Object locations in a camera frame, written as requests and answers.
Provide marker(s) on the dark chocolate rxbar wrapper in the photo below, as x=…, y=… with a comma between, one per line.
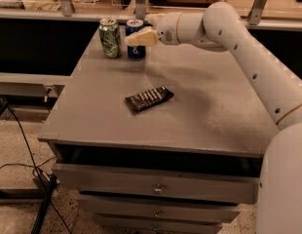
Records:
x=148, y=99

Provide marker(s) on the blue pepsi can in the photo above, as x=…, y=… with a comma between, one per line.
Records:
x=132, y=26

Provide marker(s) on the grey top drawer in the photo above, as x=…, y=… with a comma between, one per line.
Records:
x=216, y=188

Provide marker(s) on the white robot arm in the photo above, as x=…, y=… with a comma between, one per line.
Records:
x=279, y=203

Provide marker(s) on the grey bottom drawer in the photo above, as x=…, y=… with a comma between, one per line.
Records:
x=157, y=225

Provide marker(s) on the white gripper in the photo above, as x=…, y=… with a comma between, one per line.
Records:
x=168, y=28

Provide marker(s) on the black stand leg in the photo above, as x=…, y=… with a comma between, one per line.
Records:
x=48, y=191

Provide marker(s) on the grey drawer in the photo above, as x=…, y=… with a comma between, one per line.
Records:
x=157, y=225
x=216, y=188
x=157, y=209

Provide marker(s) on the grey middle drawer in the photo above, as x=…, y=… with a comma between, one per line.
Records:
x=157, y=209

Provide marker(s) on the grey metal bracket right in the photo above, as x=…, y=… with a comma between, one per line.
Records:
x=255, y=14

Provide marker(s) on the green soda can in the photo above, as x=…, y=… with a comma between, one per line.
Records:
x=109, y=34

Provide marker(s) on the grey metal bracket middle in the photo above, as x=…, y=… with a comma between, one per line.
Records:
x=140, y=9

